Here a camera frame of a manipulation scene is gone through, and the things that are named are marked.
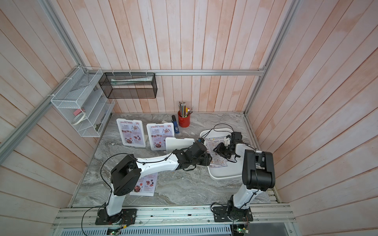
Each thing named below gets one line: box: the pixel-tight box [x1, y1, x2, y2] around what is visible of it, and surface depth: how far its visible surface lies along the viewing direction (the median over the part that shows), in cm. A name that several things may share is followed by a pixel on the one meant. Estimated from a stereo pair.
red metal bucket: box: [177, 110, 191, 128], surface depth 107 cm
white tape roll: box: [72, 112, 86, 126], surface depth 81 cm
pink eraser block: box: [73, 108, 82, 117], surface depth 83 cm
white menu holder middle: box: [146, 122, 175, 151], surface depth 92 cm
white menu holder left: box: [116, 118, 146, 148], surface depth 95 cm
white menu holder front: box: [165, 137, 195, 154], surface depth 82 cm
